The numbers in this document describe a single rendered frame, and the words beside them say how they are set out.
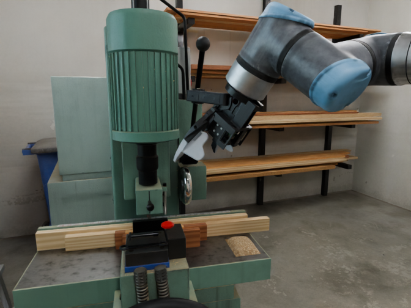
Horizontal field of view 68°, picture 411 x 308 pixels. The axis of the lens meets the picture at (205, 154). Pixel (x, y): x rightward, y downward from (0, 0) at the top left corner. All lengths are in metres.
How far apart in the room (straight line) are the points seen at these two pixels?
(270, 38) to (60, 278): 0.68
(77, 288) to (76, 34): 2.65
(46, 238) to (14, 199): 2.41
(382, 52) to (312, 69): 0.14
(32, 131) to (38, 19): 0.98
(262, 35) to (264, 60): 0.04
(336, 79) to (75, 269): 0.70
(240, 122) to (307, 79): 0.17
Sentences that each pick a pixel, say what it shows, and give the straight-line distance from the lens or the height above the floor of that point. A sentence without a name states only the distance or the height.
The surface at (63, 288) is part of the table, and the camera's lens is 0.80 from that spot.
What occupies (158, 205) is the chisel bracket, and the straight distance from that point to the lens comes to 0.83.
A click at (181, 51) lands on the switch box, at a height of 1.47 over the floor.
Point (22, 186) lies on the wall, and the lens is 3.30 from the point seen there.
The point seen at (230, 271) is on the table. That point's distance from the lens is 0.82.
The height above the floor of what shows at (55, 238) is 0.93.
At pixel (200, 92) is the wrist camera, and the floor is 1.32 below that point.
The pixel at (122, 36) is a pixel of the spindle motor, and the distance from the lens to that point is 0.77.
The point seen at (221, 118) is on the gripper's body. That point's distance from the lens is 0.62.
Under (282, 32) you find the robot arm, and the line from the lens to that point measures 0.56.
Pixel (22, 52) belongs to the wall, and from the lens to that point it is 3.20.
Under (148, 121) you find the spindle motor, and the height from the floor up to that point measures 1.25.
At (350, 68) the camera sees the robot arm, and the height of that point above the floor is 1.35.
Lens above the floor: 1.31
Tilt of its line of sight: 11 degrees down
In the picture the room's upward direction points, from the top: straight up
